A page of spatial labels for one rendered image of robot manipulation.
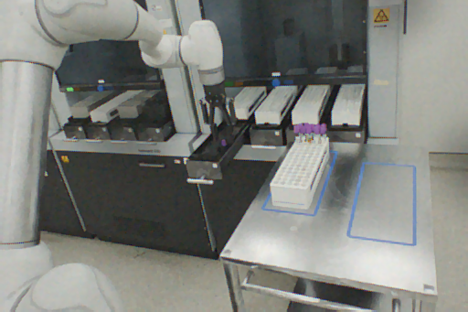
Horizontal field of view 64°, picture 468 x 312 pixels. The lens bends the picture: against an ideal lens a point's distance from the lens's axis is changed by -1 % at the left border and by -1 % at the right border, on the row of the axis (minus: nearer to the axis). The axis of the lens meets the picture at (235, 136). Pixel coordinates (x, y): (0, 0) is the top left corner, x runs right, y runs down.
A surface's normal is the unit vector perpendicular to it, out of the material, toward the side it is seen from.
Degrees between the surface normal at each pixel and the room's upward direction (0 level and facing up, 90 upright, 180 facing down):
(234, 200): 90
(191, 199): 90
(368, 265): 0
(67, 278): 6
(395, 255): 0
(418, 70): 90
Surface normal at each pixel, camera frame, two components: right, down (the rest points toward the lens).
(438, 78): -0.35, 0.44
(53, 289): -0.04, -0.90
